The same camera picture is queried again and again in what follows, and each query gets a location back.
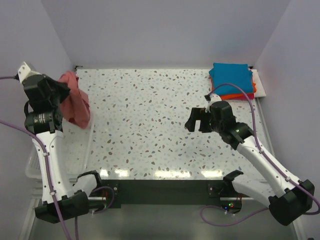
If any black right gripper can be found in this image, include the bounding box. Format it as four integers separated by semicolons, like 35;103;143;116
184;107;223;134

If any salmon pink t shirt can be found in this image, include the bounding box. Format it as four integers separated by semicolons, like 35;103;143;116
58;71;91;129

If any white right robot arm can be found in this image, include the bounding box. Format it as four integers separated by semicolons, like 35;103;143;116
184;101;315;226

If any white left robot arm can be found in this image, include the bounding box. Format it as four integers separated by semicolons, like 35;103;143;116
21;73;104;224

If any folded orange t shirt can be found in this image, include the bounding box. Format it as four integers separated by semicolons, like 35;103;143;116
219;84;253;100

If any white plastic basket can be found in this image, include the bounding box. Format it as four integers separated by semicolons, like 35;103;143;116
25;116;95;180

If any folded magenta t shirt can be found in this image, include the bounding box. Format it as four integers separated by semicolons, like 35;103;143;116
239;93;255;101

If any folded blue t shirt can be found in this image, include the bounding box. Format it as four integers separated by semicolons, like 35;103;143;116
209;62;252;95

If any folded white t shirt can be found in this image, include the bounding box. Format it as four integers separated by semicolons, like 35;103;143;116
250;69;267;98

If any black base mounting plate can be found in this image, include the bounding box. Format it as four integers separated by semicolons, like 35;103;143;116
90;180;243;214

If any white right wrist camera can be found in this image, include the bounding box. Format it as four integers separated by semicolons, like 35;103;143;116
204;93;222;113

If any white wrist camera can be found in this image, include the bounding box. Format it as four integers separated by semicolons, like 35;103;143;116
204;93;222;113
16;61;40;84

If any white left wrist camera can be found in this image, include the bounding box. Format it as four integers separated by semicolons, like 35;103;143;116
16;61;40;84

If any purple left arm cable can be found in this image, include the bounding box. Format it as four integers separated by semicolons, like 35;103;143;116
0;74;81;240

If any aluminium table frame rail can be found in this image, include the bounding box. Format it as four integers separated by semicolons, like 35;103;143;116
255;98;275;156

